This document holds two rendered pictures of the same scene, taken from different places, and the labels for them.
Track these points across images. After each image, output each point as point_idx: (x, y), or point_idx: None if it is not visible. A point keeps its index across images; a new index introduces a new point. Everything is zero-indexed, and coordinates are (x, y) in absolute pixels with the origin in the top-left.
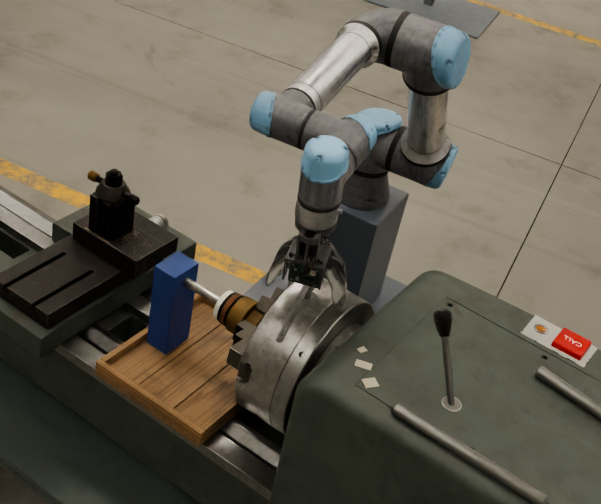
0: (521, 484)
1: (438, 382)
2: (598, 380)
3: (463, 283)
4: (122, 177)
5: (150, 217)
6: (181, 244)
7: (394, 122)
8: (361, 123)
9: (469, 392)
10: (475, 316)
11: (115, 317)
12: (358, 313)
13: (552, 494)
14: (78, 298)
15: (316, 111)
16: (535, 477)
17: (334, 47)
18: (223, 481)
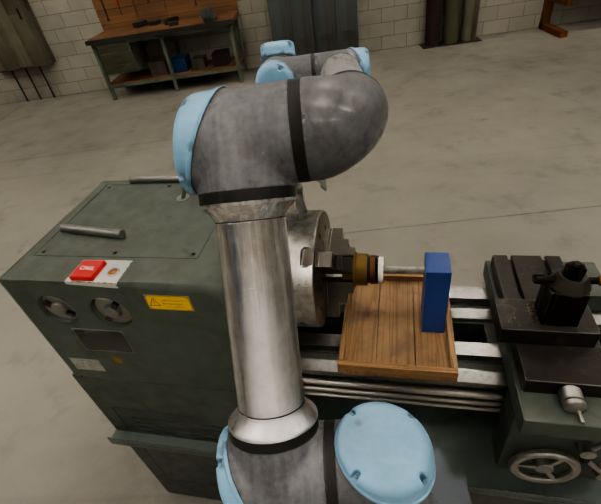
0: (142, 175)
1: (192, 203)
2: (74, 256)
3: (183, 278)
4: (568, 270)
5: None
6: (529, 404)
7: (345, 430)
8: (267, 61)
9: (172, 207)
10: (170, 255)
11: (494, 337)
12: None
13: (125, 188)
14: (497, 276)
15: (309, 55)
16: (134, 190)
17: (352, 68)
18: None
